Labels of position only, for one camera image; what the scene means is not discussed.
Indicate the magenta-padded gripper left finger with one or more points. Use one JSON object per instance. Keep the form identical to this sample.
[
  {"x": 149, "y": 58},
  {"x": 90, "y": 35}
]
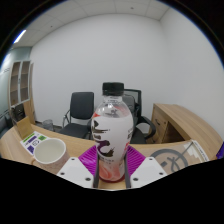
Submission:
[{"x": 75, "y": 170}]

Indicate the black mesh office chair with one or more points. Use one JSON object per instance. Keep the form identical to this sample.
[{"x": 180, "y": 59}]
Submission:
[{"x": 141, "y": 126}]

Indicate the wooden side desk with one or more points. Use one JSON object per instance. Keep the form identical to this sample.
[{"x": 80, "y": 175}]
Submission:
[{"x": 186, "y": 123}]

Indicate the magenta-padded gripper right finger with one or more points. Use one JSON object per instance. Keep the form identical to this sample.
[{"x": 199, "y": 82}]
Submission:
[{"x": 148, "y": 170}]

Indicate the white patterned mug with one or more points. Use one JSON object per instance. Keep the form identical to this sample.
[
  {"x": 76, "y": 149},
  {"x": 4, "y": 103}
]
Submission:
[{"x": 50, "y": 156}]

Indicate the black box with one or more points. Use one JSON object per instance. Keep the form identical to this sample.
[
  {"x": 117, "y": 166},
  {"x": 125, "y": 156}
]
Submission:
[{"x": 18, "y": 111}]

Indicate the black visitor chair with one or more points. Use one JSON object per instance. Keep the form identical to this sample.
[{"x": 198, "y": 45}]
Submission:
[{"x": 80, "y": 110}]

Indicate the clear drink bottle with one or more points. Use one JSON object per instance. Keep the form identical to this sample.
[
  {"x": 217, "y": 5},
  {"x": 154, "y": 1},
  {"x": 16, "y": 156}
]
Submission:
[{"x": 111, "y": 133}]

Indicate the grey backpack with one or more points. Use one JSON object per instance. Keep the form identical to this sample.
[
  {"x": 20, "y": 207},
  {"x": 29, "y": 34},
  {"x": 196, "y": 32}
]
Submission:
[{"x": 129, "y": 103}]

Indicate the wooden shelf unit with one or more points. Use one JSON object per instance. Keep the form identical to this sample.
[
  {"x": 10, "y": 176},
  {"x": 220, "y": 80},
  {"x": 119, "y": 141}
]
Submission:
[{"x": 21, "y": 86}]

